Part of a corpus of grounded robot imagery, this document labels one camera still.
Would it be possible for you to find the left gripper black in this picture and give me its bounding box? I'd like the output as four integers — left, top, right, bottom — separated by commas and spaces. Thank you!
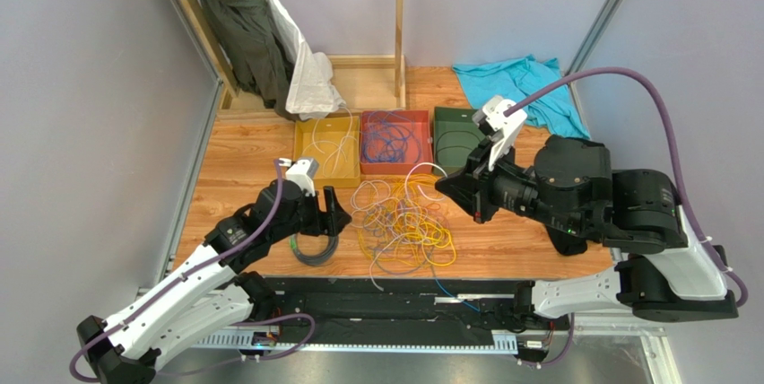
269, 186, 352, 244

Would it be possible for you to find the black thin cable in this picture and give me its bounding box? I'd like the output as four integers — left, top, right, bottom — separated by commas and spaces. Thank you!
434, 126, 484, 167

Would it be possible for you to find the white cable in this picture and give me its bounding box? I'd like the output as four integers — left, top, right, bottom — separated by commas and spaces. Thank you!
349, 161, 449, 292
301, 107, 360, 180

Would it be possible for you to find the blue cable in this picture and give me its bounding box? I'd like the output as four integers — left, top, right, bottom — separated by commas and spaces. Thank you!
363, 215, 484, 313
360, 111, 426, 167
363, 111, 428, 165

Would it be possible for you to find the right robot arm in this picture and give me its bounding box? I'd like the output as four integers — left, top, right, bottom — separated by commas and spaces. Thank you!
435, 135, 738, 323

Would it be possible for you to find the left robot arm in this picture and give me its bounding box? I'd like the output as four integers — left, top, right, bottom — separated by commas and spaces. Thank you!
70, 179, 352, 383

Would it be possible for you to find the green plastic bin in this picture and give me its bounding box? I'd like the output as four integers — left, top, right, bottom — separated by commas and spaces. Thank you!
433, 107, 486, 174

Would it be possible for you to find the yellow plastic bin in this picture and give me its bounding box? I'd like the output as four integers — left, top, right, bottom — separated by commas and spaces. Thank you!
293, 115, 360, 188

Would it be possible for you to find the black cloth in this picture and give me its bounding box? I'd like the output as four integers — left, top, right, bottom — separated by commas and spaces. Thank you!
548, 231, 588, 257

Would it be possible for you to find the red plastic bin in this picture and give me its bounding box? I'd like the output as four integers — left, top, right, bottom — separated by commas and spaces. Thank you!
360, 109, 433, 175

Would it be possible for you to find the cyan cloth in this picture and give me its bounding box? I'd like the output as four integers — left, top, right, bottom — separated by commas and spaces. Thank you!
452, 55, 590, 139

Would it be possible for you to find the white cloth hanging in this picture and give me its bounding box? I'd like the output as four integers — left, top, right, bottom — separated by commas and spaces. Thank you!
265, 0, 348, 121

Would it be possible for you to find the olive green cloth hanging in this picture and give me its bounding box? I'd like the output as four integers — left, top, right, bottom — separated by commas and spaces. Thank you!
199, 0, 298, 121

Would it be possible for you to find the grey coiled cable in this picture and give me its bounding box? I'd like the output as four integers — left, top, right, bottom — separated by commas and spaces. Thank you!
289, 233, 340, 267

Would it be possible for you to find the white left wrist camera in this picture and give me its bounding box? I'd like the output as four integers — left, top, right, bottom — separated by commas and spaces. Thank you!
278, 157, 319, 196

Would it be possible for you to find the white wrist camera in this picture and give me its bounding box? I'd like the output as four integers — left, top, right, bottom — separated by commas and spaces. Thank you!
278, 157, 319, 196
472, 95, 527, 171

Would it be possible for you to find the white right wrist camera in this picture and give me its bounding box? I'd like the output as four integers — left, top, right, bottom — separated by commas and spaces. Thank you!
472, 95, 527, 171

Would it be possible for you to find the yellow cable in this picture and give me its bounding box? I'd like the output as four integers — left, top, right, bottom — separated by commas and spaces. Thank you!
354, 172, 459, 274

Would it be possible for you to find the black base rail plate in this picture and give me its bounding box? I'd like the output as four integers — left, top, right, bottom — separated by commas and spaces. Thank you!
266, 277, 570, 347

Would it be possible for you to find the aluminium frame rail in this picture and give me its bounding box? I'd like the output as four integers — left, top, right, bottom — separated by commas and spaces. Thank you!
107, 287, 682, 384

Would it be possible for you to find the wooden frame stand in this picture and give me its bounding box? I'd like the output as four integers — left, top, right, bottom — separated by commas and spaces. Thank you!
175, 0, 408, 118

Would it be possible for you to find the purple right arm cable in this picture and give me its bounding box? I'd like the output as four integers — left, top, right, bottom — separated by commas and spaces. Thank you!
504, 66, 751, 308

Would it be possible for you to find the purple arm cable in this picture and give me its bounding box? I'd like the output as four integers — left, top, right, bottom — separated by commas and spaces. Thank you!
68, 159, 286, 383
504, 66, 751, 308

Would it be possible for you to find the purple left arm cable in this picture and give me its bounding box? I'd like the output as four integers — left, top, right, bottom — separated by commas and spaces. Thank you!
68, 159, 286, 383

